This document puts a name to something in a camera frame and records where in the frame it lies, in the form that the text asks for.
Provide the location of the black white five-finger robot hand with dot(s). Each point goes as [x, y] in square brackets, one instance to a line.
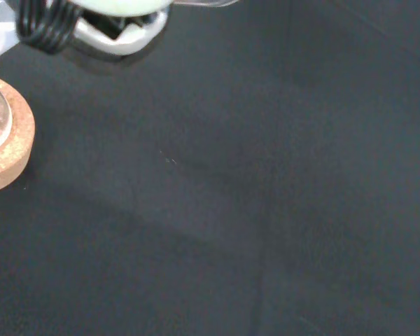
[126, 40]

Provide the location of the black bench cloth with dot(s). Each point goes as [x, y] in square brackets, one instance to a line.
[231, 192]

